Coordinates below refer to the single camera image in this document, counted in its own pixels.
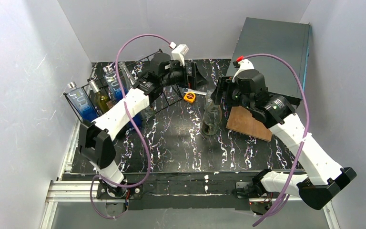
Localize clear glass bottle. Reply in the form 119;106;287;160
118;62;156;120

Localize blue square glass bottle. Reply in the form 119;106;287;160
103;65;142;128

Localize dark green wine bottle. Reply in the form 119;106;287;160
87;78;111;114

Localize blue bottle with silver cap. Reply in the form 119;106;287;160
65;82;99;122

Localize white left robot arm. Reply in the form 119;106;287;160
77;53;207;188

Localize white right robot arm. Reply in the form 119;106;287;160
211;69;357;210

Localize clear bottle with gold rim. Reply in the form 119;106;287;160
201;90;222;136

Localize steel combination wrench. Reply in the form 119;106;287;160
194;91;207;96

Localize yellow tape measure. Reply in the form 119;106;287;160
183;92;196;104

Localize grey metal box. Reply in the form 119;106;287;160
231;18;312;107

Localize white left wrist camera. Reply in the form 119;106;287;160
169;42;189;66

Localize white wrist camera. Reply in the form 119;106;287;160
232;56;254;83
169;42;189;66

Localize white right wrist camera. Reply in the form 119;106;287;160
232;56;254;83

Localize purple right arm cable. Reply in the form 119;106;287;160
243;53;311;228

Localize black wire wine rack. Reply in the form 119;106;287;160
63;48;184;124

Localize aluminium frame rail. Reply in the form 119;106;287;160
39;120;102;229

